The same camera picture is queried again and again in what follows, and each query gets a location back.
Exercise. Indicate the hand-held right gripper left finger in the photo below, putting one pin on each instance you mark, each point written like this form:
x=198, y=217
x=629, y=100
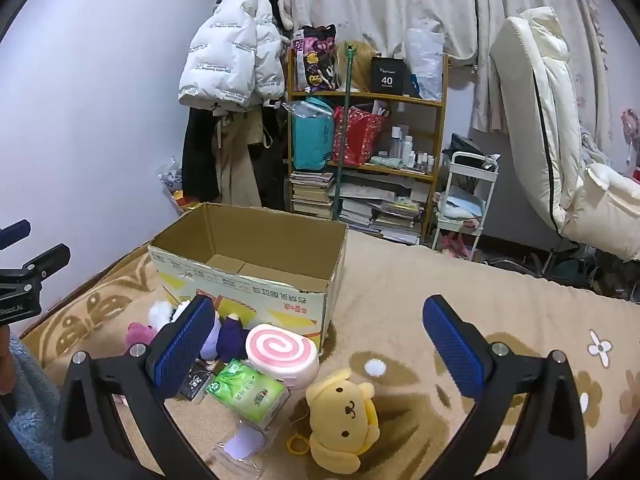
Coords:
x=185, y=345

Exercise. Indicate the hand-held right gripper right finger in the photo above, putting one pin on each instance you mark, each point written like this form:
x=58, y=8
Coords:
x=452, y=350

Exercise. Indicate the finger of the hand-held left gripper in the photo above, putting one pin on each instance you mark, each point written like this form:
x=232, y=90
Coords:
x=12, y=234
x=47, y=260

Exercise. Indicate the white-haired purple plush doll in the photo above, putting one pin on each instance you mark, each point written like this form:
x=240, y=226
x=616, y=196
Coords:
x=230, y=337

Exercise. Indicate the pink bear plush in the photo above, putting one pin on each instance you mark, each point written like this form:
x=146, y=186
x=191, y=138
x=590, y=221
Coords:
x=139, y=332

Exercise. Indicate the pink swirl roll plush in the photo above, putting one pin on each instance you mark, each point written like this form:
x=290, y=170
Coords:
x=280, y=355

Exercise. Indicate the cardboard box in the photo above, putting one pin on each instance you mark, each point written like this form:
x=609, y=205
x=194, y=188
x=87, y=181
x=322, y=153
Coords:
x=280, y=295

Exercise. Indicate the yellow dog plush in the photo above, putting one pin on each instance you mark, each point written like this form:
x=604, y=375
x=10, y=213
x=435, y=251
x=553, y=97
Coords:
x=345, y=410

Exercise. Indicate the person's left forearm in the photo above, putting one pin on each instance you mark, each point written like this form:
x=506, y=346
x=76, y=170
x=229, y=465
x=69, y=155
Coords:
x=32, y=400

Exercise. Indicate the small black packet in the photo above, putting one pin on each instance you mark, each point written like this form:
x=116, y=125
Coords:
x=197, y=382

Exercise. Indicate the beige brown printed blanket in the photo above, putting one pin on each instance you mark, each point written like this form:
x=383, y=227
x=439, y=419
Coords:
x=425, y=280

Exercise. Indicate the clear bag with purple card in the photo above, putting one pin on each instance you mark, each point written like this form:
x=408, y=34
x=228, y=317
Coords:
x=242, y=442

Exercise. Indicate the white trolley cart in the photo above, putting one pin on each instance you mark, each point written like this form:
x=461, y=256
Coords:
x=462, y=210

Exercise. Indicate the plastic bag with toys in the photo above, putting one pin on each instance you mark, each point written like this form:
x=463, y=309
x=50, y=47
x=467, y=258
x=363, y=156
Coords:
x=175, y=180

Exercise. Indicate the pile of books and papers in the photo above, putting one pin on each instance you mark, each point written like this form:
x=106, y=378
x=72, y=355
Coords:
x=385, y=210

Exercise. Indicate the black coat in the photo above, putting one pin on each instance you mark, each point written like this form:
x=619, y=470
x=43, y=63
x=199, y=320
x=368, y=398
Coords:
x=200, y=155

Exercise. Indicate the beige trench coat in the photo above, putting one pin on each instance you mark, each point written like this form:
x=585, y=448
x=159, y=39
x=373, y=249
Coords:
x=240, y=160

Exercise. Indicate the stack of books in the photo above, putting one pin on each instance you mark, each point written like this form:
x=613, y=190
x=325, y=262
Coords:
x=310, y=195

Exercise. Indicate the black garment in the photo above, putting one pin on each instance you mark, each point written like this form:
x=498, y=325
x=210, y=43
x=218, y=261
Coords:
x=275, y=170

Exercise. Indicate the light green pouch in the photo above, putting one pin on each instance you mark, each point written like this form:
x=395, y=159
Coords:
x=387, y=162

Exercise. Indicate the group of white cosmetic bottles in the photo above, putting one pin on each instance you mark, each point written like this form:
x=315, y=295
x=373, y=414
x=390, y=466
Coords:
x=407, y=147

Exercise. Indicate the green pole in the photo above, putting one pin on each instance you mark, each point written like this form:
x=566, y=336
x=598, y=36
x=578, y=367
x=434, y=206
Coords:
x=341, y=160

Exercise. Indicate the red patterned bag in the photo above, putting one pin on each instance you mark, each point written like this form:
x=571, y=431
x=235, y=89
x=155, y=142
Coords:
x=360, y=135

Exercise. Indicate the teal bag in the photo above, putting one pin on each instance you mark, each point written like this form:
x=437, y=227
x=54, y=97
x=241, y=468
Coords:
x=311, y=140

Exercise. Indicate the white padded chair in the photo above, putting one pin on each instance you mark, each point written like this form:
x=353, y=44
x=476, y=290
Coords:
x=545, y=110

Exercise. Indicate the wooden shelf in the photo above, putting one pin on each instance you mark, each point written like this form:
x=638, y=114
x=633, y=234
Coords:
x=365, y=97

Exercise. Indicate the white puffer jacket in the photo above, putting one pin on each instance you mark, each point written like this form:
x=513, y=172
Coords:
x=225, y=45

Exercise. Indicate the black box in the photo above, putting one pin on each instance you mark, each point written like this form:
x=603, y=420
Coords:
x=388, y=77

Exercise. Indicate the pink decoration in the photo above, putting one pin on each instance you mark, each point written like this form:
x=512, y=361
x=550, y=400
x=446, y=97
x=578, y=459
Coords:
x=631, y=127

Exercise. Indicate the clear plastic bag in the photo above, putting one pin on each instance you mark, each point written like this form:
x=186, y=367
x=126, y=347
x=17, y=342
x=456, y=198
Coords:
x=425, y=65

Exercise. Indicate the blonde wig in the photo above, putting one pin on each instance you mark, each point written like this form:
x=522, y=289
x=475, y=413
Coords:
x=362, y=65

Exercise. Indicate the black pink printed bag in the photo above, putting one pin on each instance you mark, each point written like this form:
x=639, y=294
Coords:
x=312, y=60

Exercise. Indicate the cream curtain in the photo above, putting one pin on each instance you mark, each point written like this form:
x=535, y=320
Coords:
x=400, y=0

